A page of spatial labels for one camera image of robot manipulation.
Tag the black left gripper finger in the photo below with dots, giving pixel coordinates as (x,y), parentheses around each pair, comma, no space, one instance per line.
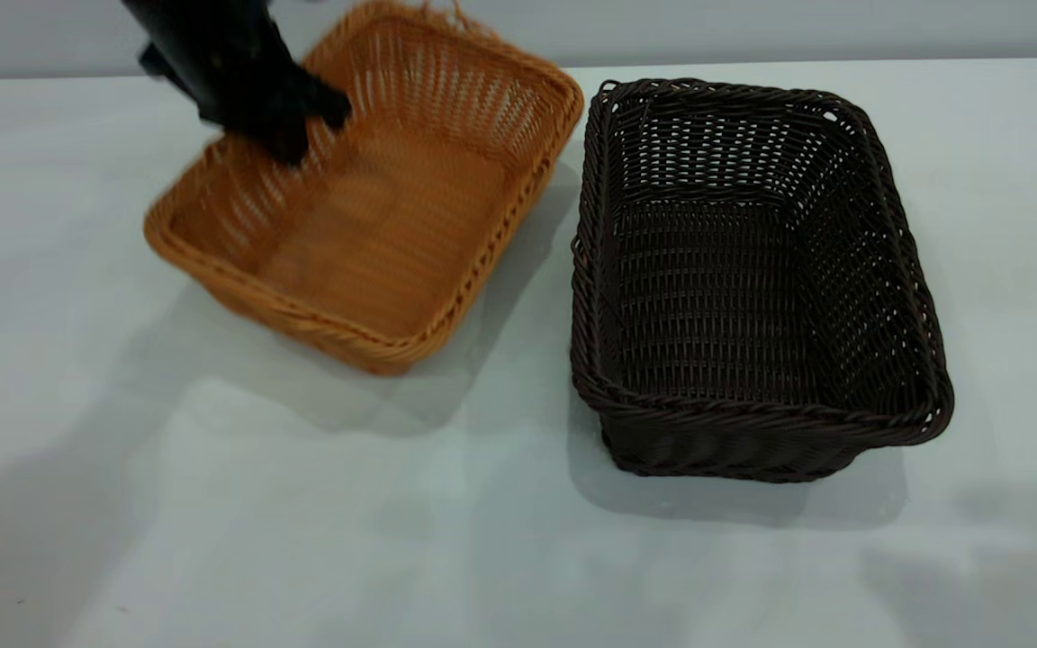
(289,146)
(329,106)

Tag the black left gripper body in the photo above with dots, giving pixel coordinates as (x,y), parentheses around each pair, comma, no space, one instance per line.
(221,63)

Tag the orange-brown wicker basket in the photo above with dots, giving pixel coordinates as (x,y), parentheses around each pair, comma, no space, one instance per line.
(410,225)

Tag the dark brown wicker basket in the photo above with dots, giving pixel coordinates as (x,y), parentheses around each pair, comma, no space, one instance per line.
(707,288)

